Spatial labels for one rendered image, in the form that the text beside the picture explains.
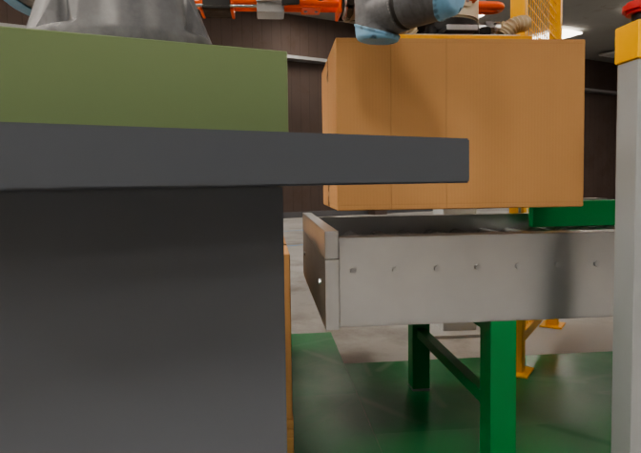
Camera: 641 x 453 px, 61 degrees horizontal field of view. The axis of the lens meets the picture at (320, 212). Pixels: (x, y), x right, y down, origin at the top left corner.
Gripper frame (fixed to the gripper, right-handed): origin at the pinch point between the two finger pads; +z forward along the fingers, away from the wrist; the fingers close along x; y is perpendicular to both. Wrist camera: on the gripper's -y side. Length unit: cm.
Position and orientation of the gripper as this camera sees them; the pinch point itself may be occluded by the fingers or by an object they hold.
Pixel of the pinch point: (343, 6)
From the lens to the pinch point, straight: 152.5
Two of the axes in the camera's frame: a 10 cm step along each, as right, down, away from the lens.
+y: 10.0, -0.1, 1.0
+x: -0.1, -10.0, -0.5
